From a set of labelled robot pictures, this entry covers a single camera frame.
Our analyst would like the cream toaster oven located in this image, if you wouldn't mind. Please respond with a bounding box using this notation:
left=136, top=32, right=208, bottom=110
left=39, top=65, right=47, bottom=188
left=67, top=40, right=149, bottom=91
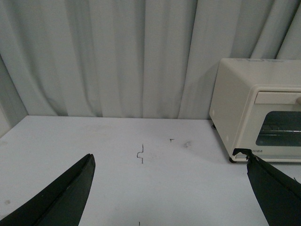
left=210, top=58, right=301, bottom=162

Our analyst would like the metal oven rack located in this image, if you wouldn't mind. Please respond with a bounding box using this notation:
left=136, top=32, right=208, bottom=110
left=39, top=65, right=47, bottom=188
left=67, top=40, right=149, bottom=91
left=259, top=124, right=301, bottom=137

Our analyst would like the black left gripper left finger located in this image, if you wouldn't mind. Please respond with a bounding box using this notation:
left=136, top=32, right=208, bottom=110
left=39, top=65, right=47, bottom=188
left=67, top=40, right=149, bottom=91
left=0, top=154, right=95, bottom=226

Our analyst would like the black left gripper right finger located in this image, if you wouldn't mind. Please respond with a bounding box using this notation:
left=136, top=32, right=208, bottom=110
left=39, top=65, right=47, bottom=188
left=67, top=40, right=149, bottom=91
left=233, top=148, right=301, bottom=226

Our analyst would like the white curtain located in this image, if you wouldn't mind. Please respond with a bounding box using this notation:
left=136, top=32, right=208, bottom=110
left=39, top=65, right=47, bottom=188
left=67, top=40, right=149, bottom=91
left=0, top=0, right=301, bottom=135

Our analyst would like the cream oven door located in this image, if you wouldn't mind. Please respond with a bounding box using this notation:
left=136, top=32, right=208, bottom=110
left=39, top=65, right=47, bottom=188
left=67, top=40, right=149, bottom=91
left=249, top=90, right=301, bottom=153

